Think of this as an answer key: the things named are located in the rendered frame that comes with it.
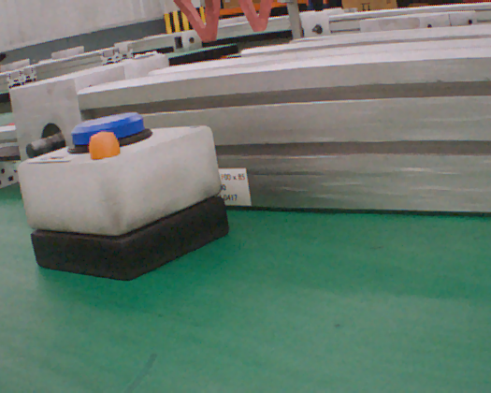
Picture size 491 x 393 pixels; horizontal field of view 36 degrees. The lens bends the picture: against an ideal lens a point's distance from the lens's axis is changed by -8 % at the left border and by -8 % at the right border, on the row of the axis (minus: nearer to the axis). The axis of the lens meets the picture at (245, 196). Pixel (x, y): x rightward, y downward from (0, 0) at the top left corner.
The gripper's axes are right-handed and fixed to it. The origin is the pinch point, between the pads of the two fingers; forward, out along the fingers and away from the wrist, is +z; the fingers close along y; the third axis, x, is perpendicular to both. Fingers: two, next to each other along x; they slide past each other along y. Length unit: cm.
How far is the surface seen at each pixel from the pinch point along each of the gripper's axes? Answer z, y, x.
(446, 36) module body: 2.4, -5.2, -24.7
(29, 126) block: 3.8, -24.4, 2.2
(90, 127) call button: 2.8, -34.0, -17.3
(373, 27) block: 2.3, 13.6, -7.6
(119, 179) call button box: 5.1, -35.6, -20.7
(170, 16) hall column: -9, 575, 556
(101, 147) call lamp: 3.5, -35.9, -20.2
